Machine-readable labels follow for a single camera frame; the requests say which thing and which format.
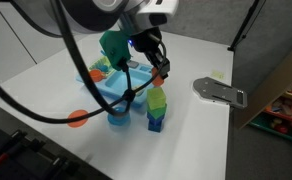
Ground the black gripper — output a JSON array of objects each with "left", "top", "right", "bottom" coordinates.
[{"left": 129, "top": 27, "right": 172, "bottom": 81}]

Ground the orange cup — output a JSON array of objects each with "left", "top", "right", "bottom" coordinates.
[{"left": 151, "top": 66, "right": 166, "bottom": 88}]

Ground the orange mug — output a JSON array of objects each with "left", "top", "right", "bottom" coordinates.
[{"left": 88, "top": 68, "right": 105, "bottom": 83}]

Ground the white yellow toy dish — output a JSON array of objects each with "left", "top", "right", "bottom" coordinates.
[{"left": 133, "top": 85, "right": 148, "bottom": 96}]

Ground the yellow-green stacking cube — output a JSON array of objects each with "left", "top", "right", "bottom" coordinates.
[{"left": 146, "top": 86, "right": 167, "bottom": 110}]

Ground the blue toy sink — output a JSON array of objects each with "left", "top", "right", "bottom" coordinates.
[{"left": 75, "top": 54, "right": 163, "bottom": 109}]

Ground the green stacking cube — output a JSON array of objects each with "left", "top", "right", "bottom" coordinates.
[{"left": 146, "top": 103, "right": 168, "bottom": 119}]

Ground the yellow-green dish rack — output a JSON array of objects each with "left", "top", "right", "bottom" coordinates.
[{"left": 88, "top": 55, "right": 118, "bottom": 78}]

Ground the yellow sticky note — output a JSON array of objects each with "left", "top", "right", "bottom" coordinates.
[{"left": 211, "top": 70, "right": 226, "bottom": 80}]

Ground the grey metal mounting plate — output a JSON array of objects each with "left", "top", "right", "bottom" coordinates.
[{"left": 192, "top": 76, "right": 248, "bottom": 110}]

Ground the dark blue stacking cube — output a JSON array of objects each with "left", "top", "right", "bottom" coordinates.
[{"left": 147, "top": 118, "right": 165, "bottom": 133}]

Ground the blue bowl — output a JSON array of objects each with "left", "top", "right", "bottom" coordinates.
[{"left": 107, "top": 106, "right": 132, "bottom": 127}]

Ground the black tripod pole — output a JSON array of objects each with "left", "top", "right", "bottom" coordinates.
[{"left": 227, "top": 0, "right": 267, "bottom": 52}]

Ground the orange plate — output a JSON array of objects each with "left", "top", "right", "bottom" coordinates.
[{"left": 66, "top": 109, "right": 90, "bottom": 129}]

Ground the brown cardboard board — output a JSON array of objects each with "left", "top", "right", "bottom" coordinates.
[{"left": 236, "top": 42, "right": 292, "bottom": 130}]

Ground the shelf with toy bins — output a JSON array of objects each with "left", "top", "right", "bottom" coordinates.
[{"left": 249, "top": 76, "right": 292, "bottom": 145}]

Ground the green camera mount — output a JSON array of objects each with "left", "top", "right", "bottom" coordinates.
[{"left": 98, "top": 29, "right": 134, "bottom": 72}]

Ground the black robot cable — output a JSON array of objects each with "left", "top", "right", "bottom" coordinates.
[{"left": 0, "top": 0, "right": 170, "bottom": 125}]

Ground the black equipment frame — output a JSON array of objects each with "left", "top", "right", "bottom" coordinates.
[{"left": 0, "top": 120, "right": 114, "bottom": 180}]

